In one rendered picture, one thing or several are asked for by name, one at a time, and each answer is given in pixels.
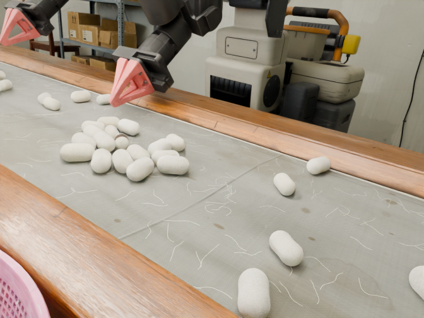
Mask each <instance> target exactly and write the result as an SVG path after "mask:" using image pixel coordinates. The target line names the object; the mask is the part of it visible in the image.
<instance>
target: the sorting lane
mask: <svg viewBox="0 0 424 318"><path fill-rule="evenodd" d="M0 71H3V72H4V73H5V75H6V77H5V80H10V82H12V84H13V86H12V88H11V89H8V90H6V91H1V92H0V163H1V164H3V165H4V166H5V167H7V168H9V169H10V170H12V171H13V172H15V173H16V174H18V175H20V176H21V177H23V178H24V179H26V180H27V181H29V182H31V183H32V184H33V185H35V186H37V187H38V188H40V189H41V190H43V191H45V192H46V193H48V194H49V195H51V196H52V197H54V198H56V199H57V200H58V201H60V202H62V203H63V204H65V205H66V206H68V207H70V208H71V209H73V210H74V211H76V212H77V213H79V214H80V215H82V216H84V217H85V218H87V219H88V220H90V221H91V222H93V223H94V224H96V225H98V226H99V227H101V228H103V229H104V230H105V231H107V232H109V233H110V234H112V235H113V236H115V237H116V238H118V239H119V240H121V241H123V242H124V243H126V244H127V245H129V246H130V247H132V248H133V249H135V250H137V251H138V252H140V253H141V254H143V255H144V256H146V257H147V258H149V259H151V260H152V261H154V262H155V263H157V264H159V265H160V266H161V267H163V268H165V269H166V270H168V271H170V272H171V273H172V274H174V275H176V276H177V277H179V278H180V279H182V280H184V281H185V282H186V283H188V284H190V285H191V286H193V287H194V288H196V289H197V290H199V291H201V292H202V293H204V294H205V295H207V296H208V297H210V298H212V299H213V300H214V301H216V302H218V303H219V304H221V305H222V306H224V307H226V308H227V309H228V310H230V311H232V312H233V313H235V314H237V315H238V316H239V317H241V318H243V317H242V315H241V314H240V312H239V309H238V305H237V302H238V295H239V278H240V275H241V274H242V273H243V272H244V271H245V270H247V269H250V268H256V269H260V270H261V271H262V272H264V273H265V275H266V276H267V277H268V280H269V297H270V303H271V308H270V311H269V314H268V316H267V317H266V318H424V299H422V298H421V297H420V296H419V294H417V292H415V291H414V289H413V288H412V287H411V285H410V283H409V274H410V272H411V270H412V269H413V268H415V267H417V266H424V199H421V198H418V197H415V196H412V195H409V194H406V193H403V192H399V191H396V190H394V189H390V188H388V187H384V186H382V185H378V184H374V183H372V182H369V181H366V180H363V179H359V178H357V177H354V176H351V175H347V174H344V173H341V172H338V171H335V170H332V169H329V170H327V171H325V172H322V173H319V174H316V175H314V174H311V173H310V172H309V171H308V170H307V163H308V162H307V161H305V160H301V159H298V158H295V157H292V156H289V155H286V154H283V153H280V152H277V151H273V150H270V149H267V148H264V147H262V146H258V145H256V144H252V143H248V142H246V141H242V140H240V139H237V138H233V137H231V136H227V135H224V134H221V133H218V132H215V131H212V130H209V129H206V128H203V127H199V126H196V125H194V124H190V123H188V122H184V121H181V120H178V119H174V118H172V117H169V116H166V115H163V114H159V113H157V112H154V111H150V110H147V109H144V108H141V107H138V106H135V105H132V104H130V103H125V104H122V105H120V106H118V107H116V108H115V107H113V106H111V104H105V105H100V104H99V103H98V102H97V97H98V96H99V95H100V94H98V93H95V92H92V91H89V90H86V89H83V88H80V87H77V86H73V85H70V84H67V83H64V82H62V81H58V80H56V79H52V78H48V77H46V76H42V75H40V74H37V73H33V72H31V71H27V70H24V69H21V68H18V67H15V66H12V65H9V64H6V63H3V62H0ZM83 90H86V91H88V92H90V94H91V98H90V100H89V101H87V102H78V103H76V102H74V101H72V99H71V94H72V92H74V91H83ZM45 92H46V93H49V94H50V95H51V97H52V98H53V99H55V100H58V101H59V102H60V104H61V107H60V108H59V109H58V110H51V109H48V108H46V107H45V106H44V105H43V104H41V103H39V102H38V96H39V95H41V94H42V93H45ZM101 117H117V118H118V119H119V120H121V119H129V120H131V121H134V122H137V123H138V124H139V126H140V132H139V133H138V134H137V135H135V136H131V135H128V134H126V133H123V132H121V131H119V129H117V130H118V132H119V134H120V133H122V134H125V135H126V136H127V137H128V139H129V146H130V145H132V144H137V145H139V146H140V147H142V148H144V149H145V150H146V151H148V147H149V145H150V144H151V143H153V142H155V141H158V140H159V139H162V138H165V139H166V137H167V136H168V135H169V134H176V135H178V136H179V137H181V138H182V139H183V140H184V141H185V148H184V149H183V150H182V151H177V153H178V154H179V156H183V157H184V158H186V159H187V160H188V162H189V169H188V171H187V172H186V173H185V174H182V175H177V174H164V173H162V172H161V171H159V169H158V167H157V165H155V164H154V169H153V171H152V173H150V174H149V175H148V176H147V177H145V178H144V179H143V180H140V181H137V182H135V181H132V180H130V179H129V178H128V176H127V174H122V173H120V172H118V171H117V170H116V169H115V167H114V163H113V161H112V159H111V167H110V169H109V170H108V171H107V172H105V173H102V174H100V173H96V172H95V171H94V170H93V169H92V167H91V160H92V159H91V160H89V161H86V162H67V161H65V160H63V159H62V158H61V156H60V150H61V148H62V147H63V146H64V145H65V144H69V143H72V141H71V140H72V137H73V135H74V134H76V133H83V130H82V128H81V125H82V123H84V121H95V122H97V120H98V119H99V118H101ZM279 173H285V174H287V175H288V176H289V178H291V180H292V181H294V183H295V186H296V189H295V192H294V193H293V194H292V195H290V196H285V195H282V193H280V191H279V190H278V188H277V187H276V186H275V184H274V177H275V176H276V175H277V174H279ZM278 230H282V231H285V232H287V233H288V234H289V235H290V236H291V237H292V239H293V240H294V241H295V242H296V243H297V244H298V245H299V246H300V247H301V248H302V250H303V260H302V262H301V263H300V264H298V265H296V266H287V265H286V264H284V263H283V262H282V261H281V259H280V258H279V256H278V255H277V254H276V253H275V251H274V250H273V249H272V248H271V246H270V244H269V238H270V236H271V234H272V233H273V232H275V231H278Z"/></svg>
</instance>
